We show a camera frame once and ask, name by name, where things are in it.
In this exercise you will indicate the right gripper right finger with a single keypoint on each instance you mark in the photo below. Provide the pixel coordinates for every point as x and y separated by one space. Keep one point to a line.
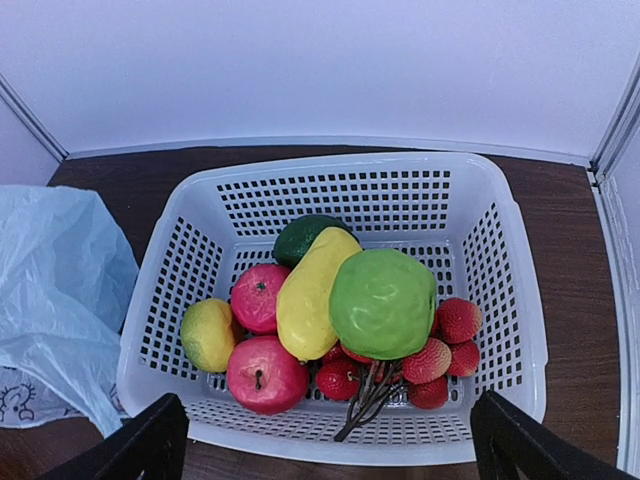
509 443

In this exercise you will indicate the right aluminium corner post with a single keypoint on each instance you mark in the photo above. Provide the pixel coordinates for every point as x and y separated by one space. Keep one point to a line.
620 131

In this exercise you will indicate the red fruit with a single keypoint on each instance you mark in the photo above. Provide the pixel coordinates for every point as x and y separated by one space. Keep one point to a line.
254 297

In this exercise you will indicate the yellow green lemon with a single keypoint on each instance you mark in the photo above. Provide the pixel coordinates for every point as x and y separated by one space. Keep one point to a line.
209 334

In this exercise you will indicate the left aluminium corner post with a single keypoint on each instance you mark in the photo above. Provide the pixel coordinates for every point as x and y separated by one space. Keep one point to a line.
19 108

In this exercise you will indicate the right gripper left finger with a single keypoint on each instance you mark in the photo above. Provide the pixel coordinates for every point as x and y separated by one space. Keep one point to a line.
151 445

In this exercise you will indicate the red lychee bunch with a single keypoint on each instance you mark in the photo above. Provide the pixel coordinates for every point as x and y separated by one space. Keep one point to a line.
368 385

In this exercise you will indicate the light blue printed plastic bag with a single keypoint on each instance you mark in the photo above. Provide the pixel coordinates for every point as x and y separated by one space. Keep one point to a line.
67 276

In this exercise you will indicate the red apple with stem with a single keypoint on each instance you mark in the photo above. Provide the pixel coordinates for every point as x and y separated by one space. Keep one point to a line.
264 378

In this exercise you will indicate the yellow mango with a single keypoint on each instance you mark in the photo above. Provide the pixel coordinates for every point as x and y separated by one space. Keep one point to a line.
303 324

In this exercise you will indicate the white perforated plastic basket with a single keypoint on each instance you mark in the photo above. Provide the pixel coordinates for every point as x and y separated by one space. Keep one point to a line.
453 213

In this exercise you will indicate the green fruit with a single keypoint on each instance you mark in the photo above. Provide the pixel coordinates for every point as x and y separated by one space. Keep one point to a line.
296 238

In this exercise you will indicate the aluminium corner post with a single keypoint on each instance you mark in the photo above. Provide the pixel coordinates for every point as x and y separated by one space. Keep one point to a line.
19 108
620 131

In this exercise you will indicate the green apple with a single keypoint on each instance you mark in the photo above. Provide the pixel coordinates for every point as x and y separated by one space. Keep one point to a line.
382 304

